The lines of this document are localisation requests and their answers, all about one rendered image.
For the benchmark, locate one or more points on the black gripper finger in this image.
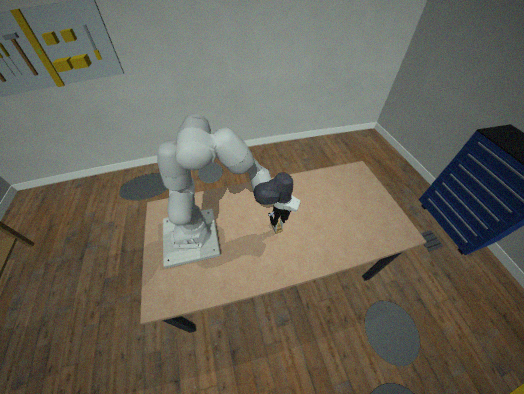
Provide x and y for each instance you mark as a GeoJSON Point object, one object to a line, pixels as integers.
{"type": "Point", "coordinates": [284, 217]}
{"type": "Point", "coordinates": [275, 220]}

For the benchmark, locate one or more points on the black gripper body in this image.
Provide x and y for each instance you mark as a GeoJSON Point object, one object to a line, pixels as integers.
{"type": "Point", "coordinates": [276, 211]}

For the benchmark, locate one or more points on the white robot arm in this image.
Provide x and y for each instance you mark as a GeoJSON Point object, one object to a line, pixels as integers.
{"type": "Point", "coordinates": [196, 148]}

